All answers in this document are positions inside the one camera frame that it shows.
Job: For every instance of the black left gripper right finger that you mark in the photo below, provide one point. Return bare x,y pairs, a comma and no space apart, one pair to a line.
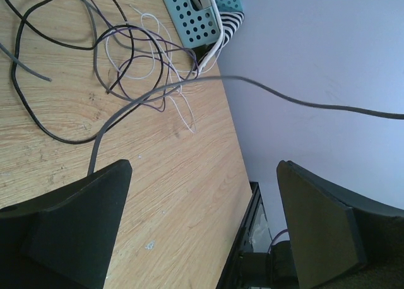
339,238

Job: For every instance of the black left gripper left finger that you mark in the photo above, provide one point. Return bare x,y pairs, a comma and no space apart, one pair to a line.
65,238

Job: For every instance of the black white striped cloth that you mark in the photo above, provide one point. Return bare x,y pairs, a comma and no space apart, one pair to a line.
221,33

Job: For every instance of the light blue perforated basket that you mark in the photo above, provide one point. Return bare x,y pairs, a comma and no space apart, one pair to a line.
197,26

